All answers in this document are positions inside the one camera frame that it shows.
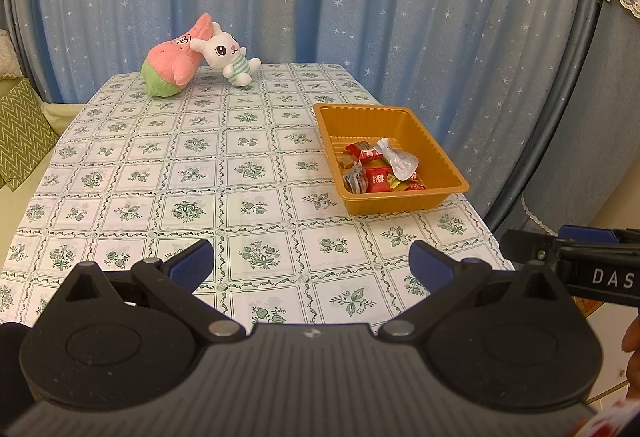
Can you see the grey cover with lace trim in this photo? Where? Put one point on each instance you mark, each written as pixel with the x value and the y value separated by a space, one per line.
pixel 600 117

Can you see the orange plastic tray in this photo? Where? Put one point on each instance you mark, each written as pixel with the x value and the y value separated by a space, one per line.
pixel 390 122

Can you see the white rabbit plush toy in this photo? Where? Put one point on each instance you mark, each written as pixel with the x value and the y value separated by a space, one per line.
pixel 225 54

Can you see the light green sofa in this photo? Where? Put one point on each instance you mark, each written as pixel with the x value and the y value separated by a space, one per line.
pixel 55 114

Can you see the pink starfish plush toy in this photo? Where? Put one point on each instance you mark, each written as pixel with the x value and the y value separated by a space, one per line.
pixel 170 62

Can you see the square red snack packet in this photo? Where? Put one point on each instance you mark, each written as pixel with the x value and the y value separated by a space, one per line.
pixel 378 181

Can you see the red white printed clothing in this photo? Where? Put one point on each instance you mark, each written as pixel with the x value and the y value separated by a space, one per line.
pixel 600 422

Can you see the red foil candy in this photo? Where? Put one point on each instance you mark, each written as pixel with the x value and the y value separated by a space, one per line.
pixel 415 187

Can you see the red white candy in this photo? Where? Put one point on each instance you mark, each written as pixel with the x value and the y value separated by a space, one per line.
pixel 374 157

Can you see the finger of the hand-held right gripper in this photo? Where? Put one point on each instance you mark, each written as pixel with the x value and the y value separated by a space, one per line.
pixel 587 233
pixel 530 247

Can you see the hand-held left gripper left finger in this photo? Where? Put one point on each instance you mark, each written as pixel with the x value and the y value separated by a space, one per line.
pixel 192 262

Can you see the green zigzag pillow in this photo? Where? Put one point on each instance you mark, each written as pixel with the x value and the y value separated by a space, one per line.
pixel 22 132

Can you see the person's right hand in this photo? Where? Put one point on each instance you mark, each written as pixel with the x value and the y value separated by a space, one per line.
pixel 632 352

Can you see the brown candy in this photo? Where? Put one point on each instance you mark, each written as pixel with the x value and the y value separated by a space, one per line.
pixel 345 162

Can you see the yellow green candy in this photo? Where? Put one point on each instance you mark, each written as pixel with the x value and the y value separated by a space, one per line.
pixel 398 185

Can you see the beige pillow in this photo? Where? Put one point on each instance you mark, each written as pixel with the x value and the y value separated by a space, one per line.
pixel 6 54

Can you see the small red snack packet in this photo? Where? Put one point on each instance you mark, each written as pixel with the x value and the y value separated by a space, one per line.
pixel 357 150

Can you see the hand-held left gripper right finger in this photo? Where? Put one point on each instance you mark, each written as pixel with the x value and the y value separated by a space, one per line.
pixel 429 263

